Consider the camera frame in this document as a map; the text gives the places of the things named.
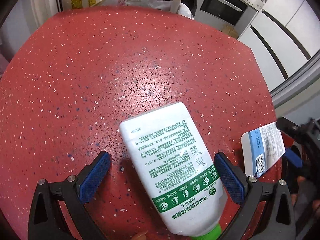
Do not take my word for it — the cardboard box on floor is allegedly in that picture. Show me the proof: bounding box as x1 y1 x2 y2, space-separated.
221 24 239 39

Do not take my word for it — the white blue carton box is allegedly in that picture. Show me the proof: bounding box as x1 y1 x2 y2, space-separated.
241 122 285 178

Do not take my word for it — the white green-capped detergent bottle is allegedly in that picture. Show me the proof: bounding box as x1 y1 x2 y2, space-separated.
119 102 227 239

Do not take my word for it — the black built-in oven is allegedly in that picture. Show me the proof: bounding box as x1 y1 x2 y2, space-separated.
200 0 248 25

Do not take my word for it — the white refrigerator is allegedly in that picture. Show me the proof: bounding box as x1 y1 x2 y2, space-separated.
238 0 319 91

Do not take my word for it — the person right hand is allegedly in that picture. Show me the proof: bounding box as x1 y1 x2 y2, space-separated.
290 175 320 228

